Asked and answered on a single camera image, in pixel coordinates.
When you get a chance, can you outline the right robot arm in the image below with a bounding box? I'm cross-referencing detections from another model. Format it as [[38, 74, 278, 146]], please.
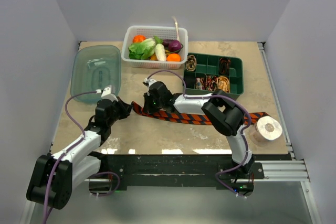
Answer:
[[143, 79, 254, 178]]

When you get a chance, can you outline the orange pepper back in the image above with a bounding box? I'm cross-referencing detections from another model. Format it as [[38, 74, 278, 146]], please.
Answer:
[[133, 35, 146, 43]]

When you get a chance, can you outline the green lettuce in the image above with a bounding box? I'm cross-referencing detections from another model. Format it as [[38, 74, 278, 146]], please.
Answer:
[[128, 38, 156, 60]]

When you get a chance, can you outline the black orange rolled tie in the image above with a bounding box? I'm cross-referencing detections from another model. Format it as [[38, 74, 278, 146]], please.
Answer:
[[218, 58, 231, 76]]

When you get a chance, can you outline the brown patterned rolled tie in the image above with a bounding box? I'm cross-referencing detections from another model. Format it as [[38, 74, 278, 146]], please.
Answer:
[[185, 55, 197, 71]]

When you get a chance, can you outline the white radish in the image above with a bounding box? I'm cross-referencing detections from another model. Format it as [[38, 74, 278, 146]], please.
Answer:
[[155, 44, 166, 61]]

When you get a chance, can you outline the red patterned rolled tie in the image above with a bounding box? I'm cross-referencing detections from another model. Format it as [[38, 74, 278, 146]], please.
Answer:
[[204, 75, 218, 91]]

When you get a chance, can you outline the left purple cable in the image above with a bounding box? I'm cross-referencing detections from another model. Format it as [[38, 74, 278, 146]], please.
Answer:
[[41, 90, 120, 224]]

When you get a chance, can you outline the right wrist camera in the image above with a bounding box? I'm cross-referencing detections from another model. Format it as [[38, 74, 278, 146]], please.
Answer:
[[143, 78, 156, 88]]

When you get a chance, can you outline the gold rolled tie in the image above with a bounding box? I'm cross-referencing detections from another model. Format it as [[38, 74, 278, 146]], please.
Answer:
[[217, 76, 230, 93]]

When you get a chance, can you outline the clear teal plastic container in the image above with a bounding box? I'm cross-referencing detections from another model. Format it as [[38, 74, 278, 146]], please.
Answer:
[[70, 45, 121, 104]]

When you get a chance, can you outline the orange navy striped tie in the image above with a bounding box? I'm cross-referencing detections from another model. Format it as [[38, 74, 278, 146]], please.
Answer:
[[131, 101, 270, 126]]

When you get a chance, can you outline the purple cable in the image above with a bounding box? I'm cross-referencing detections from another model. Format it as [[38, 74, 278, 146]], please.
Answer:
[[143, 69, 253, 200], [41, 90, 120, 224]]

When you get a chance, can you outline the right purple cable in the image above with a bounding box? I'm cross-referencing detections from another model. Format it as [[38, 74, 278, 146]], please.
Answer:
[[143, 69, 253, 200]]

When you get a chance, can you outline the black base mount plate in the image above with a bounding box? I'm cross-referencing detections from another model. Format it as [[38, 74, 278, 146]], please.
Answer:
[[90, 152, 265, 193]]

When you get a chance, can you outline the purple onion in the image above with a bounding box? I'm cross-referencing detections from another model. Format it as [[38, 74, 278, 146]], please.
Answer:
[[168, 40, 182, 52]]

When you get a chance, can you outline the garlic stalk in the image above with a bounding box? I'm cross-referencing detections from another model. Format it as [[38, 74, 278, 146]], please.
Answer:
[[172, 16, 180, 41]]

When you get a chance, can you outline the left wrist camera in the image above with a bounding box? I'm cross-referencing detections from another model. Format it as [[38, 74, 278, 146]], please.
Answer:
[[96, 85, 118, 102]]

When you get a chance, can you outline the green compartment tray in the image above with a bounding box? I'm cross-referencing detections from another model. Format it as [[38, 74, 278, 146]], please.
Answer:
[[183, 53, 244, 100]]

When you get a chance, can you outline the white perforated basket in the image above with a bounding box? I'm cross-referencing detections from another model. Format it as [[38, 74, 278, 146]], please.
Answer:
[[121, 25, 188, 70]]

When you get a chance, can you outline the paper tape roll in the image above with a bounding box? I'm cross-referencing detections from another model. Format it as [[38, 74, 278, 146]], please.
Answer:
[[248, 116, 282, 146]]

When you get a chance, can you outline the orange fruit front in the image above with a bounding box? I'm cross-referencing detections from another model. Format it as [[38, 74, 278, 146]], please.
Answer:
[[166, 54, 181, 62]]

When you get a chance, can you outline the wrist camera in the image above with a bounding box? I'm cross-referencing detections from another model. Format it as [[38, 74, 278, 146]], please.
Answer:
[[143, 78, 156, 88], [96, 85, 118, 102]]

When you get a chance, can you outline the colourful rolled tie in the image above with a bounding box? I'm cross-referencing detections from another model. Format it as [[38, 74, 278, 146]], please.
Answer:
[[195, 78, 205, 90]]

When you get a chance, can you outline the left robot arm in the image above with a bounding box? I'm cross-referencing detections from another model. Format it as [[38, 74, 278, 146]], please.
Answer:
[[26, 97, 132, 209]]

